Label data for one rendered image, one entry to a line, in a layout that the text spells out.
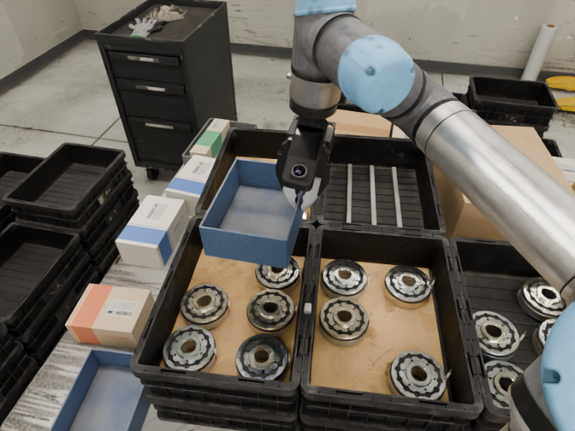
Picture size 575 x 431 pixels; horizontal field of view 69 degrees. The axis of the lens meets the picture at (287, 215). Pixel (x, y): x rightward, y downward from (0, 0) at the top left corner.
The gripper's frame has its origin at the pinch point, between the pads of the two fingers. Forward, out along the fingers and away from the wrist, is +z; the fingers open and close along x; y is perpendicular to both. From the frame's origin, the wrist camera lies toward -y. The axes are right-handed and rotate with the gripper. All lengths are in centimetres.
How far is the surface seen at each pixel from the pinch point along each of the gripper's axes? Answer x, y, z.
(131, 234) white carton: 47, 13, 36
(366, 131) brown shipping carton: -10, 71, 25
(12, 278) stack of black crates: 106, 15, 82
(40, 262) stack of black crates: 101, 24, 81
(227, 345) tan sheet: 9.3, -14.0, 29.6
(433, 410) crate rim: -29.0, -21.4, 17.7
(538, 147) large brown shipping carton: -61, 68, 18
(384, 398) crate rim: -21.1, -21.8, 17.5
